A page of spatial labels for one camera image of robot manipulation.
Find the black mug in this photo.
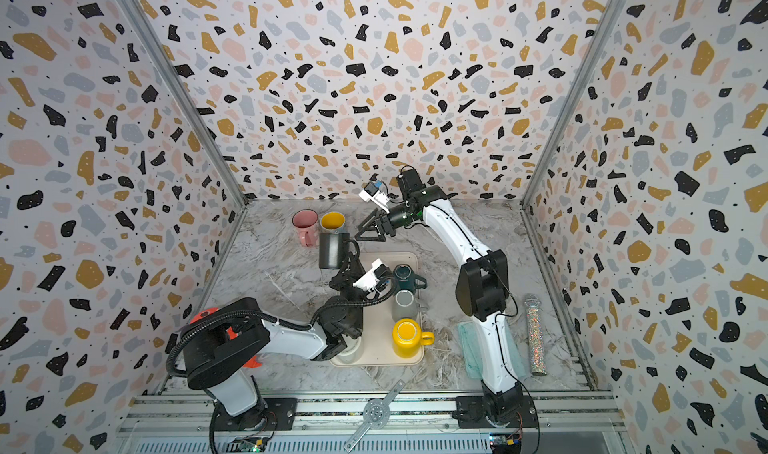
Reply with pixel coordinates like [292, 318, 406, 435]
[318, 232, 349, 270]

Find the blue butterfly mug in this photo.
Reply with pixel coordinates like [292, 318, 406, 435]
[320, 212, 346, 233]

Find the pink mug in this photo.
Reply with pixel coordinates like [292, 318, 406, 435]
[291, 209, 319, 248]

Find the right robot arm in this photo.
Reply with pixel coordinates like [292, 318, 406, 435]
[355, 168, 527, 427]

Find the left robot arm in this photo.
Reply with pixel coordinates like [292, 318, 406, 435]
[166, 241, 392, 429]

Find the dark green mug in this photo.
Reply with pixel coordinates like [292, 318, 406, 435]
[393, 264, 428, 294]

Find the grey mug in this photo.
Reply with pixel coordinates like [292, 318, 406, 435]
[391, 289, 420, 323]

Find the white mug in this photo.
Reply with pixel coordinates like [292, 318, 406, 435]
[334, 338, 363, 364]

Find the yellow mug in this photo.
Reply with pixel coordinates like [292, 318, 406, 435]
[392, 318, 435, 359]

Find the beige plastic tray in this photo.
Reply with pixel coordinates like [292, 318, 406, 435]
[330, 252, 424, 368]

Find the light green cloth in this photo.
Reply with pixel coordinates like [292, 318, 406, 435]
[457, 322, 483, 380]

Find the red shark toy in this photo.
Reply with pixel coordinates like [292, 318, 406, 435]
[184, 306, 269, 372]

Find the glitter filled glass tube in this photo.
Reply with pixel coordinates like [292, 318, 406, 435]
[524, 295, 547, 376]

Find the left black corrugated cable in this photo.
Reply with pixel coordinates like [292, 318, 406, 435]
[166, 273, 397, 377]

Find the metal perforated bracket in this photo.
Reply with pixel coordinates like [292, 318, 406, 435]
[344, 379, 406, 453]

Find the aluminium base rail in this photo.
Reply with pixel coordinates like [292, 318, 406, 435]
[115, 391, 633, 453]

